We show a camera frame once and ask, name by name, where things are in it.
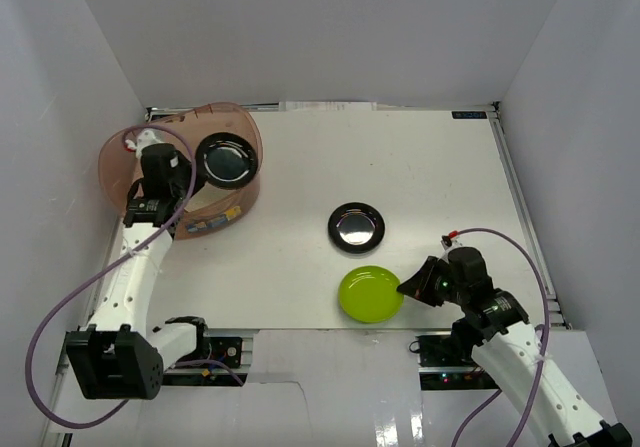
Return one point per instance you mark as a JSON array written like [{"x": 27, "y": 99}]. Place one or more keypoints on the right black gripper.
[{"x": 419, "y": 285}]

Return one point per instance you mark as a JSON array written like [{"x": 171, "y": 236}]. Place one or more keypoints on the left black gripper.
[{"x": 192, "y": 182}]

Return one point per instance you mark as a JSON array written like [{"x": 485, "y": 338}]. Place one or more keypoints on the lime green plate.
[{"x": 368, "y": 294}]

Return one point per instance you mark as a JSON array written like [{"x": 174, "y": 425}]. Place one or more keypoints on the glossy black plate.
[
  {"x": 356, "y": 228},
  {"x": 226, "y": 161}
]

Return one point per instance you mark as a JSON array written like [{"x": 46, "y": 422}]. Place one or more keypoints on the peach orange plate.
[{"x": 206, "y": 197}]

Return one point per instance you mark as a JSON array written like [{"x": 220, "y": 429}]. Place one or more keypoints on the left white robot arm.
[{"x": 115, "y": 356}]

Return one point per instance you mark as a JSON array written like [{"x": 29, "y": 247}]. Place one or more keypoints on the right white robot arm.
[{"x": 496, "y": 333}]

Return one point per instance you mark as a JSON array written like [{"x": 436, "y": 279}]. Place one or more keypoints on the pink translucent plastic bin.
[{"x": 118, "y": 168}]

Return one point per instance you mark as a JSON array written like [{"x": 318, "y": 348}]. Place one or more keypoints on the papers at table back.
[{"x": 326, "y": 106}]

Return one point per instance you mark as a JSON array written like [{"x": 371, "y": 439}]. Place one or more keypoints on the blue table label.
[{"x": 469, "y": 115}]

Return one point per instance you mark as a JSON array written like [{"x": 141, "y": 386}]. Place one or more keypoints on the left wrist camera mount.
[{"x": 146, "y": 138}]

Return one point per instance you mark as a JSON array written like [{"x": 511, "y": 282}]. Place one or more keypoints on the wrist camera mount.
[
  {"x": 146, "y": 138},
  {"x": 451, "y": 241}
]

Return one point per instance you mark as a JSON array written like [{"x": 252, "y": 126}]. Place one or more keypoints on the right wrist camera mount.
[{"x": 451, "y": 241}]

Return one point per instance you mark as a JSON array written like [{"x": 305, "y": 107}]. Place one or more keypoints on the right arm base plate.
[{"x": 441, "y": 368}]

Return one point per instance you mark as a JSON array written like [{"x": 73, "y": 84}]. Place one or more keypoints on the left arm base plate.
[{"x": 221, "y": 362}]

